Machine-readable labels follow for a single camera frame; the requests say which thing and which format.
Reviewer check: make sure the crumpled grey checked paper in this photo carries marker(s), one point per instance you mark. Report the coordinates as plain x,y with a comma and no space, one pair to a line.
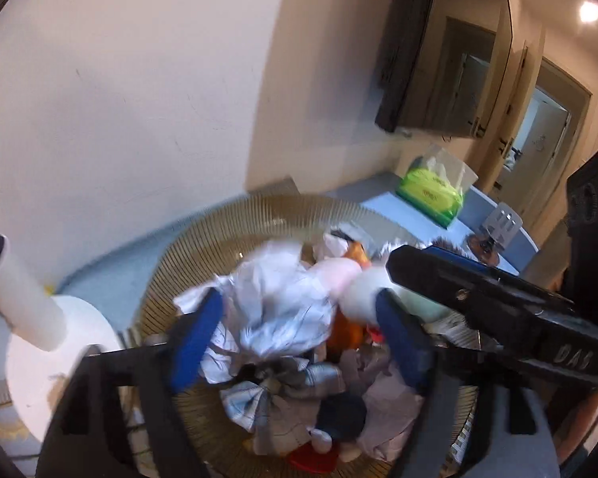
274,398

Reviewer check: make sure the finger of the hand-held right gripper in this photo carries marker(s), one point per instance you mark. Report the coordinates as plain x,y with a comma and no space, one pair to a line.
508,276
503,318

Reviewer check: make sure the large white paper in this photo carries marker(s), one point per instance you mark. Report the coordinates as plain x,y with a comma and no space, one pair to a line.
274,298

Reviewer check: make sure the amber ribbed glass bowl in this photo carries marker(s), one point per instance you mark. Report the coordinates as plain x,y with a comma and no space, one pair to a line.
199,239

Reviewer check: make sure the wooden door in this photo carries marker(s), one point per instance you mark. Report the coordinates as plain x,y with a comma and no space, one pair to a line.
548,129

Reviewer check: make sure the person's right forearm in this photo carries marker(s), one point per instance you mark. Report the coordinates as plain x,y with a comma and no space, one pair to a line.
580,418

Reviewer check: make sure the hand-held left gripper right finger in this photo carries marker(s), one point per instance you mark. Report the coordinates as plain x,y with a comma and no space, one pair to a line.
403,343

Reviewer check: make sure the white plush with blue cap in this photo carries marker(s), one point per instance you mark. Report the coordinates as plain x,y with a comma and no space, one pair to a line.
341,418

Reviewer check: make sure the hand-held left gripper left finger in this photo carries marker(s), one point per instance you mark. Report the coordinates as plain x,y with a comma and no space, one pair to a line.
197,343

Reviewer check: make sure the brown fuzzy object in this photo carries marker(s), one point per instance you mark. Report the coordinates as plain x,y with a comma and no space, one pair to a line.
448,245

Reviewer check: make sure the ceiling light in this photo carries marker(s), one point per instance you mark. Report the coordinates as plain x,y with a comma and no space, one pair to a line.
589,11

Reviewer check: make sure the white desk lamp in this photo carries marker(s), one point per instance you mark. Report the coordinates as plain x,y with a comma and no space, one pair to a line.
40,338

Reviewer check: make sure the orange plush toy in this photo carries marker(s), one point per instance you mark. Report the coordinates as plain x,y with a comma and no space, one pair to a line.
346,328

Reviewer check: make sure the green tissue pack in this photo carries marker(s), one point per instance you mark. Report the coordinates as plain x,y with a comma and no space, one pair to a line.
431,194

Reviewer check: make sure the brown round coaster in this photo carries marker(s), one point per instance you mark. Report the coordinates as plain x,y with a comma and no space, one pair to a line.
481,251

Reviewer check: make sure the red and yellow plush toy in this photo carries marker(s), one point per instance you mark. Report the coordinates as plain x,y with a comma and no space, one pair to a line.
314,460

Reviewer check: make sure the wall-mounted television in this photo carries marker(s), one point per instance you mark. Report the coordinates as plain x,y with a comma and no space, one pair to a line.
443,50

